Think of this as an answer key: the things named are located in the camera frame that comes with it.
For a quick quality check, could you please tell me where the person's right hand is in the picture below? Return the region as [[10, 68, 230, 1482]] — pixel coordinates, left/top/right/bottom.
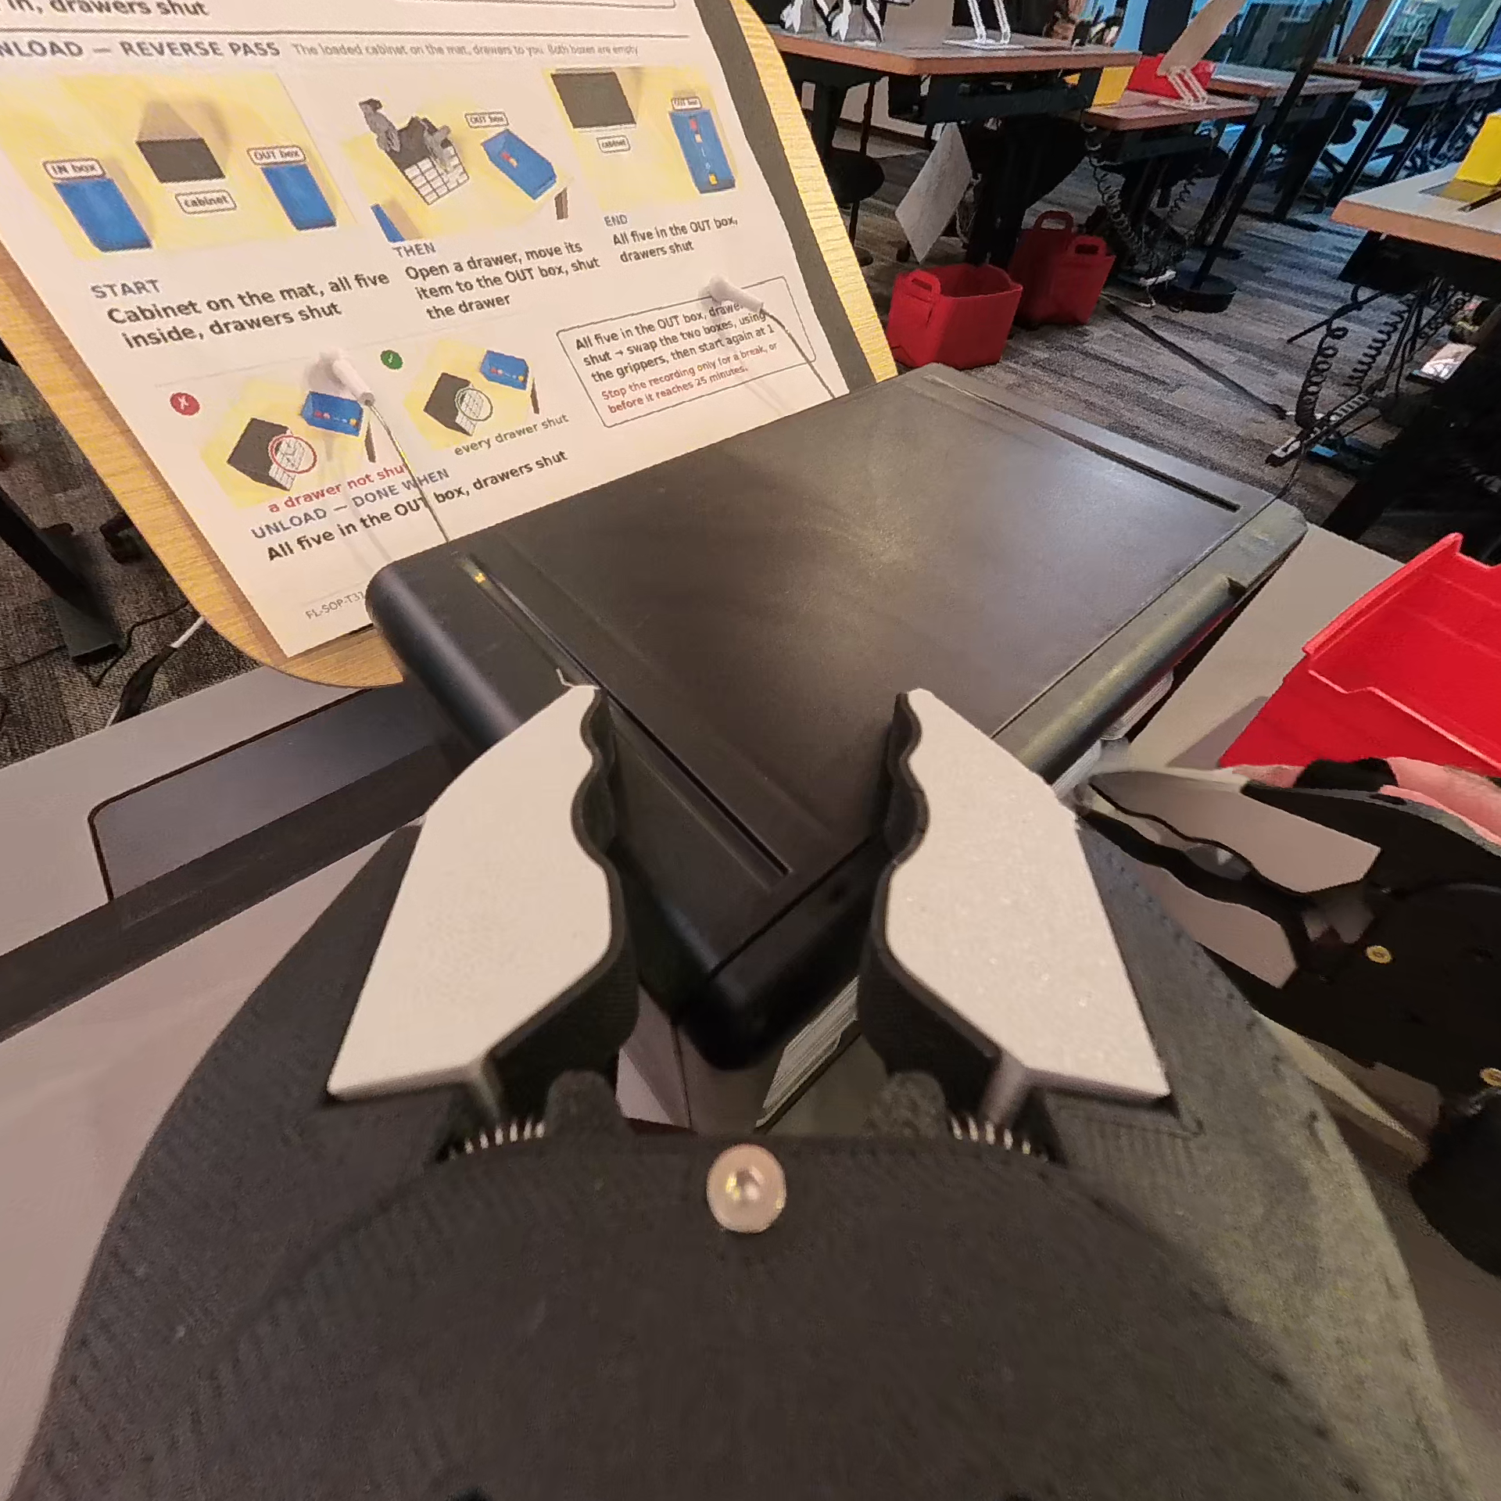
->
[[1219, 757, 1501, 845]]

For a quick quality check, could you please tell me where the black drawer cabinet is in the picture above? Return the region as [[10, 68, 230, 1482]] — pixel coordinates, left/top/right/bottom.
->
[[367, 363, 1308, 1127]]

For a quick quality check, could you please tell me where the red plastic bin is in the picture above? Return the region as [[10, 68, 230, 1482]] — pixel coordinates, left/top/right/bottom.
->
[[1219, 533, 1501, 782]]

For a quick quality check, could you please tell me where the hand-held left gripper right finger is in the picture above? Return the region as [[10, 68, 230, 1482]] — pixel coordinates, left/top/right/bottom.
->
[[857, 689, 1175, 1137]]

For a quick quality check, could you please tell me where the black stool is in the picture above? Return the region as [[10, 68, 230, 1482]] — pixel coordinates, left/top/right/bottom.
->
[[808, 153, 888, 236]]

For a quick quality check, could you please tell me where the wooden top desk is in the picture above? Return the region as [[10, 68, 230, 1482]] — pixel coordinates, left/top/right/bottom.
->
[[1331, 170, 1501, 265], [1084, 91, 1262, 284], [768, 22, 1144, 253]]

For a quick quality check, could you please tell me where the instruction sheet on wooden board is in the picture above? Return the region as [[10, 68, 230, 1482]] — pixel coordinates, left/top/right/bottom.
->
[[0, 0, 899, 689]]

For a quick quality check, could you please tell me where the printed instruction sheet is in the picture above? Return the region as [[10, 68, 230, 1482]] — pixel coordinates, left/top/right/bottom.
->
[[0, 0, 851, 658]]

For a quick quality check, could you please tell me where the black coiled cable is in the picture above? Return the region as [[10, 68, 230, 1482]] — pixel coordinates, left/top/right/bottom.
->
[[1084, 130, 1175, 284], [1291, 294, 1408, 460]]

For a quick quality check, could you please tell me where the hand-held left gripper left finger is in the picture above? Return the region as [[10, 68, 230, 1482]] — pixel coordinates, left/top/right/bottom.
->
[[324, 685, 643, 1137]]

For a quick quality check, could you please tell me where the red fabric basket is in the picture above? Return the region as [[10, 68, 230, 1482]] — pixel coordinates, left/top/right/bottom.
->
[[1011, 211, 1115, 328], [888, 265, 1025, 371]]

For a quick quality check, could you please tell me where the white clip with wire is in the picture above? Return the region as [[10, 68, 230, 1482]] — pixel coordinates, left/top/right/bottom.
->
[[700, 276, 822, 377], [307, 348, 457, 544]]

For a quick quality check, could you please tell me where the white hanging paper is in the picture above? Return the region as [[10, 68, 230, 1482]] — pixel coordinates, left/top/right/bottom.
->
[[897, 124, 974, 265]]

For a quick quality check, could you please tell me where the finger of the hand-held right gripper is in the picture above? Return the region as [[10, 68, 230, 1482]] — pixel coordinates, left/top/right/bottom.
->
[[1084, 820, 1306, 990], [1079, 764, 1383, 899]]

